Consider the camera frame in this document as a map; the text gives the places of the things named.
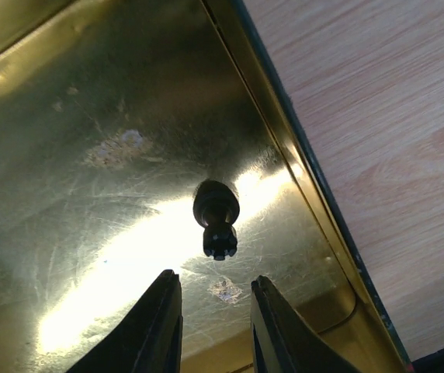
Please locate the black rook h1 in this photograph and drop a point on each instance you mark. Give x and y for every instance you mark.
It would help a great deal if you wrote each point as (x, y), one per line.
(216, 209)

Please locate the dark floral metal tin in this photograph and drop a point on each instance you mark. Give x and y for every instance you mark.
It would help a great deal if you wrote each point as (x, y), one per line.
(112, 113)

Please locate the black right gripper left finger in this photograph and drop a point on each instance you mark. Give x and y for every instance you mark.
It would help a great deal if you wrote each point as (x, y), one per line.
(149, 337)

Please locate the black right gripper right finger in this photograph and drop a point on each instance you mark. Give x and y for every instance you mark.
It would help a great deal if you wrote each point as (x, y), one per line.
(282, 341)

